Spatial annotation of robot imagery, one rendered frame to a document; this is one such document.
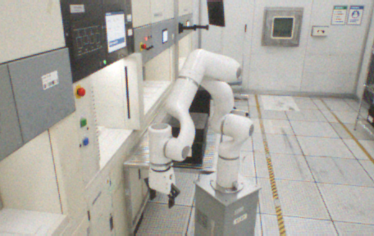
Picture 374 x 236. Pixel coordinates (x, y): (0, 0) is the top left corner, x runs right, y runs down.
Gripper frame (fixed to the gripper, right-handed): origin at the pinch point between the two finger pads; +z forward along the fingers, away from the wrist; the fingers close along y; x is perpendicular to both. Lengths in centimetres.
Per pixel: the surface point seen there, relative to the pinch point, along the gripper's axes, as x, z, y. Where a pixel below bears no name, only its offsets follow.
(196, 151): -69, 15, 27
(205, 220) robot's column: -48, 46, 7
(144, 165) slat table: -50, 25, 54
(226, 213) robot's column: -44, 32, -8
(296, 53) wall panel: -519, 20, 86
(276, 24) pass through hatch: -490, -33, 120
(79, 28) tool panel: -13, -62, 54
